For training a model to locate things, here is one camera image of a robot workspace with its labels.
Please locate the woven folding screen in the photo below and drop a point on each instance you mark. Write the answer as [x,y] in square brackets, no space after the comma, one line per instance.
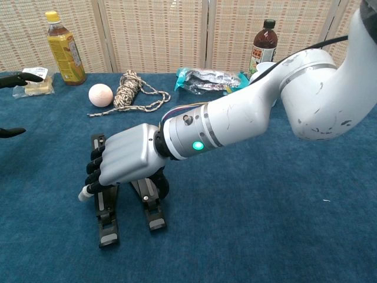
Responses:
[153,35]

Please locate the dark bottle black cap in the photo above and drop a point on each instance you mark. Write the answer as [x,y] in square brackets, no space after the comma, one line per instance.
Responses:
[265,41]

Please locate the light blue measuring cup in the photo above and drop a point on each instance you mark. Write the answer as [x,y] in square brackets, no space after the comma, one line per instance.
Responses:
[263,67]

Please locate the teal snack bag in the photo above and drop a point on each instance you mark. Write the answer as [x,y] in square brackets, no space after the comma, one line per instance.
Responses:
[206,79]

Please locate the black folding stand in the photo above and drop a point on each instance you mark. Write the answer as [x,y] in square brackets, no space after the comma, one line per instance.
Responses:
[107,218]

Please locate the yellow label tea bottle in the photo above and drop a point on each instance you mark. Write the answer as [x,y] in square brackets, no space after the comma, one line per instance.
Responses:
[66,56]

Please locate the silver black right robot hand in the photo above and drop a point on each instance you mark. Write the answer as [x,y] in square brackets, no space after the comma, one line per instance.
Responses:
[129,153]

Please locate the clear wrapped pastry pack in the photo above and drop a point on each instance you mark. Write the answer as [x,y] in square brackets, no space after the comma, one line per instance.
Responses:
[38,88]

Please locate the pale pink ball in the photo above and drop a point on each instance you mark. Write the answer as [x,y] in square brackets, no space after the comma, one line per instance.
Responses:
[100,95]

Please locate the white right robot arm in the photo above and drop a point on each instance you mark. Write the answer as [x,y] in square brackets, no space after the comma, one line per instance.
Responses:
[250,112]

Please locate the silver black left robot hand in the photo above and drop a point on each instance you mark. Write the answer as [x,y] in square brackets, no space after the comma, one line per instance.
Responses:
[17,80]

